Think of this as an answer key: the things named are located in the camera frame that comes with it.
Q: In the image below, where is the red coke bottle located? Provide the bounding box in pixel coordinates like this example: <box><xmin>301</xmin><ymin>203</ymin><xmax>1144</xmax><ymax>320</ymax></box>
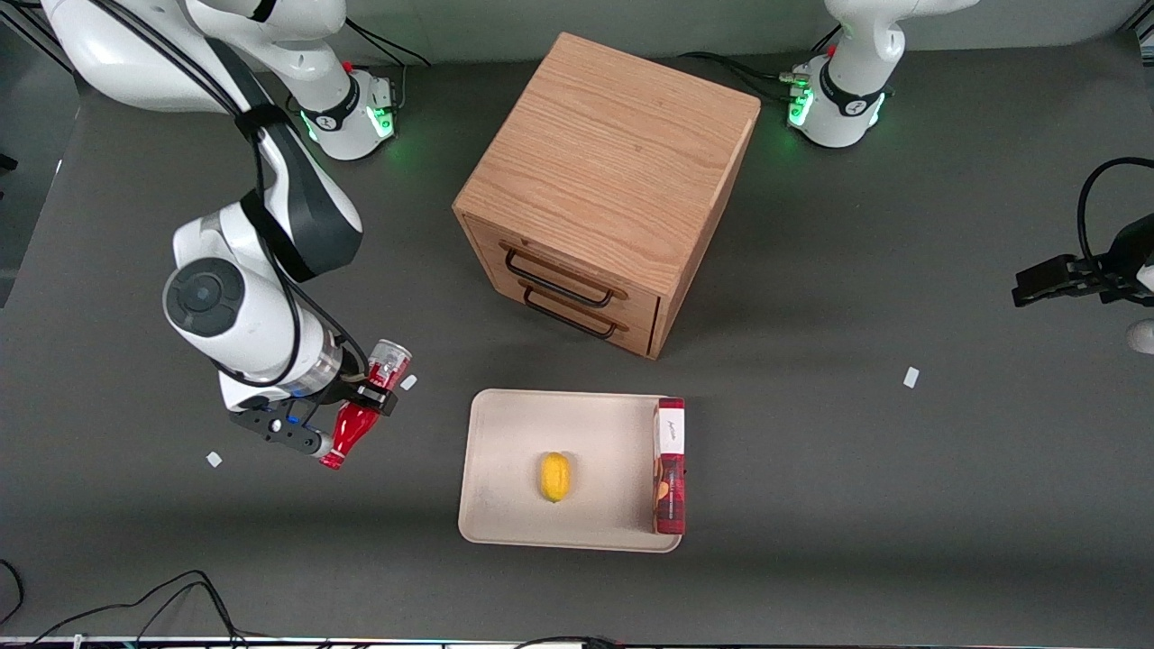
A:
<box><xmin>319</xmin><ymin>338</ymin><xmax>414</xmax><ymax>471</ymax></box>

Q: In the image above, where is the black arm base cable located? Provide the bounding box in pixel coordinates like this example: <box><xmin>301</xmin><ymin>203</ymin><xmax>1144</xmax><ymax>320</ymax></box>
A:
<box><xmin>676</xmin><ymin>25</ymin><xmax>845</xmax><ymax>105</ymax></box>
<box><xmin>344</xmin><ymin>18</ymin><xmax>431</xmax><ymax>111</ymax></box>

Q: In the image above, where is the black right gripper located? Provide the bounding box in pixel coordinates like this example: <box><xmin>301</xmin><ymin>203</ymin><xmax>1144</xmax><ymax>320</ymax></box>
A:
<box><xmin>309</xmin><ymin>373</ymin><xmax>400</xmax><ymax>426</ymax></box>

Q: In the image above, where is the black metal drawer handle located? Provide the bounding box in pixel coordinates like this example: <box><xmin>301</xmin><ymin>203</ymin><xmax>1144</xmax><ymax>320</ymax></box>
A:
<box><xmin>521</xmin><ymin>287</ymin><xmax>620</xmax><ymax>341</ymax></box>
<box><xmin>503</xmin><ymin>247</ymin><xmax>618</xmax><ymax>309</ymax></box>

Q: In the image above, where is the black loose table-edge cable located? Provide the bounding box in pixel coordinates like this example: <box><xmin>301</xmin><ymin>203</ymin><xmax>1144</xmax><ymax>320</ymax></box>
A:
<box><xmin>512</xmin><ymin>635</ymin><xmax>632</xmax><ymax>649</ymax></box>
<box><xmin>25</xmin><ymin>569</ymin><xmax>264</xmax><ymax>649</ymax></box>
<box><xmin>0</xmin><ymin>558</ymin><xmax>25</xmax><ymax>629</ymax></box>

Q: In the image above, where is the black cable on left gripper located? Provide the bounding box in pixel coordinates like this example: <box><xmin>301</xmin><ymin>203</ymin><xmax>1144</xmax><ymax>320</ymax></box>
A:
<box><xmin>1076</xmin><ymin>157</ymin><xmax>1154</xmax><ymax>264</ymax></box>

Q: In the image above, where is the red snack box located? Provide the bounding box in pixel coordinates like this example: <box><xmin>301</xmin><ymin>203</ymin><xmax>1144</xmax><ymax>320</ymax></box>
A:
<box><xmin>651</xmin><ymin>397</ymin><xmax>687</xmax><ymax>536</ymax></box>

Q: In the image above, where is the wooden drawer cabinet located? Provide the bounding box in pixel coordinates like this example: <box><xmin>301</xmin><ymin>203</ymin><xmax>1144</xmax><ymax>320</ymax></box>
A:
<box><xmin>452</xmin><ymin>32</ymin><xmax>762</xmax><ymax>361</ymax></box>

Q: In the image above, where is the black cable along right arm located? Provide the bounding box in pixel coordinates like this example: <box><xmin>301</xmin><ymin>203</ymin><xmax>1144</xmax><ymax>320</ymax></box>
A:
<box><xmin>85</xmin><ymin>0</ymin><xmax>372</xmax><ymax>426</ymax></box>

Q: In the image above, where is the yellow lemon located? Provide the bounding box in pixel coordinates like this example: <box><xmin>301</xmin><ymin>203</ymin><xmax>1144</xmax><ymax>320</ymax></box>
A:
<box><xmin>539</xmin><ymin>451</ymin><xmax>572</xmax><ymax>505</ymax></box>

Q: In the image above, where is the beige plastic tray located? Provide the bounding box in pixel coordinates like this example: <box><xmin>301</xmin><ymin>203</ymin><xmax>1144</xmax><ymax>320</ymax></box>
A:
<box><xmin>457</xmin><ymin>388</ymin><xmax>687</xmax><ymax>553</ymax></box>

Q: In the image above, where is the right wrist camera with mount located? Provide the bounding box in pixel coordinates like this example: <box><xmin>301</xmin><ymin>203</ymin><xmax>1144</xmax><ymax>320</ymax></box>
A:
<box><xmin>228</xmin><ymin>407</ymin><xmax>334</xmax><ymax>458</ymax></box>

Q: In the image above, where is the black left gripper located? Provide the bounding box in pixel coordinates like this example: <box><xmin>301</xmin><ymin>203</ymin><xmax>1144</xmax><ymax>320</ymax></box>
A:
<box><xmin>1012</xmin><ymin>214</ymin><xmax>1154</xmax><ymax>309</ymax></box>

